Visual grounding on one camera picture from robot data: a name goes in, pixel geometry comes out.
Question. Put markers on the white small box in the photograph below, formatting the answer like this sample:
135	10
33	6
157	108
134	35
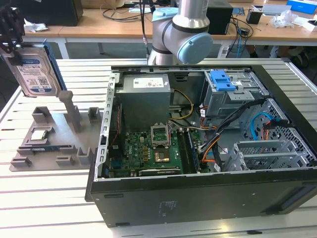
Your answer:
305	24

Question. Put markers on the crumpled white paper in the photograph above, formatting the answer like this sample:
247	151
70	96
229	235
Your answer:
37	27

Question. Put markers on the black open PC case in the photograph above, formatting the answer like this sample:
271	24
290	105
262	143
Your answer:
198	198

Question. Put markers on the hard disk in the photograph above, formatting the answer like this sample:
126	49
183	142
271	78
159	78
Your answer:
32	74

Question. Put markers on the blue drive latch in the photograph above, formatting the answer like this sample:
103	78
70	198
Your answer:
221	81

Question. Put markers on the black graphics card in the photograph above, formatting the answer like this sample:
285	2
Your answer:
158	172

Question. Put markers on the white power strip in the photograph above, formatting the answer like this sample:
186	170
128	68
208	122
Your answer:
224	52

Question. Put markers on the metal disk bay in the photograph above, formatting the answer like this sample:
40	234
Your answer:
260	153

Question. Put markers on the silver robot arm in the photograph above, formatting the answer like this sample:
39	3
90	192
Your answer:
173	29

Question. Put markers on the green motherboard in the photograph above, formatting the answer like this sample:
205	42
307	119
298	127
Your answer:
135	148

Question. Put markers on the RAM stick with blue label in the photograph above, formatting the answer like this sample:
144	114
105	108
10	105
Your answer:
45	148

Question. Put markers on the grey power supply unit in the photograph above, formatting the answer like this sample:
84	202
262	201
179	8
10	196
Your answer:
143	106

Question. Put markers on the CPU socket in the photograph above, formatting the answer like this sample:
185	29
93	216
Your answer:
159	136

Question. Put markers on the grey metal drive cage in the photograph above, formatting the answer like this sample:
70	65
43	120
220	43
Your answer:
218	101

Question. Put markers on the black pen cup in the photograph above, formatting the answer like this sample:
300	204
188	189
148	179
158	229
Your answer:
253	17

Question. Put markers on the blue cardboard box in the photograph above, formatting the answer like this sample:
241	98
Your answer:
302	5

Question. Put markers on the clear plastic bag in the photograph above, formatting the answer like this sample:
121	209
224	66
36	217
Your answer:
283	18

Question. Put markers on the black box on desk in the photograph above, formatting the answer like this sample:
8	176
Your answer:
219	19

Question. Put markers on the grey parts rack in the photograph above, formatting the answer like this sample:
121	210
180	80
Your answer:
59	129

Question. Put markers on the black computer tower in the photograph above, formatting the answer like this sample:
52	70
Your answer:
57	12

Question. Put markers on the silver CPU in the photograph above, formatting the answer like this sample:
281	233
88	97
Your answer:
38	135

